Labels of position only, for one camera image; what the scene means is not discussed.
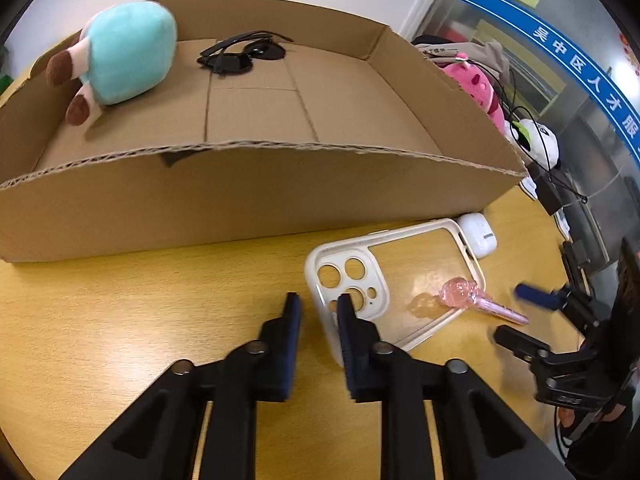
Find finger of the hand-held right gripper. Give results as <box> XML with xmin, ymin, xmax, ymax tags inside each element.
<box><xmin>494</xmin><ymin>325</ymin><xmax>556</xmax><ymax>366</ymax></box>
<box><xmin>515</xmin><ymin>282</ymin><xmax>608</xmax><ymax>333</ymax></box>

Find black cable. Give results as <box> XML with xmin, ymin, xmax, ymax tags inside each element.
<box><xmin>492</xmin><ymin>67</ymin><xmax>588</xmax><ymax>206</ymax></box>

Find pink lollipop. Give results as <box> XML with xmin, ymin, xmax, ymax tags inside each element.
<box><xmin>440</xmin><ymin>276</ymin><xmax>530</xmax><ymax>326</ymax></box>

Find black sunglasses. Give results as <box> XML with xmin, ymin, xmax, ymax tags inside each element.
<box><xmin>196</xmin><ymin>30</ymin><xmax>295</xmax><ymax>77</ymax></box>

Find cream phone case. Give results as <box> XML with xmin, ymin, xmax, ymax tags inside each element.
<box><xmin>305</xmin><ymin>217</ymin><xmax>487</xmax><ymax>368</ymax></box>

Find beige bag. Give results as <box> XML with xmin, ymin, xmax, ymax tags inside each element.
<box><xmin>411</xmin><ymin>35</ymin><xmax>511</xmax><ymax>86</ymax></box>

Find person's right hand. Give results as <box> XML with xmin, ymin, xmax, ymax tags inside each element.
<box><xmin>556</xmin><ymin>400</ymin><xmax>630</xmax><ymax>435</ymax></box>

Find white earbuds case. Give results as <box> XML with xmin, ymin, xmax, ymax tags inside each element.
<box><xmin>456</xmin><ymin>212</ymin><xmax>498</xmax><ymax>259</ymax></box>

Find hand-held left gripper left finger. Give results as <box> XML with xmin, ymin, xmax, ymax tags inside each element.
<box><xmin>60</xmin><ymin>291</ymin><xmax>304</xmax><ymax>480</ymax></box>

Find black power adapter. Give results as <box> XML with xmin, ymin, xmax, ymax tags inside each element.
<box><xmin>527</xmin><ymin>162</ymin><xmax>568</xmax><ymax>217</ymax></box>

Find brown cardboard box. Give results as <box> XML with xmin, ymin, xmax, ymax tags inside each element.
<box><xmin>0</xmin><ymin>0</ymin><xmax>528</xmax><ymax>263</ymax></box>

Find white panda plush toy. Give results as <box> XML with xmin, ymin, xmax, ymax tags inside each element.
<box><xmin>505</xmin><ymin>117</ymin><xmax>560</xmax><ymax>168</ymax></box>

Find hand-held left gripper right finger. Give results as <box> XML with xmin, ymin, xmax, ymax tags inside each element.
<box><xmin>336</xmin><ymin>294</ymin><xmax>576</xmax><ymax>480</ymax></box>

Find glass partition with blue stripe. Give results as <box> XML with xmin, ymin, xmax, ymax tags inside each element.
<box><xmin>415</xmin><ymin>0</ymin><xmax>640</xmax><ymax>281</ymax></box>

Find teal and pink plush toy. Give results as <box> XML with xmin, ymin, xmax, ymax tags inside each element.
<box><xmin>46</xmin><ymin>1</ymin><xmax>179</xmax><ymax>127</ymax></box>

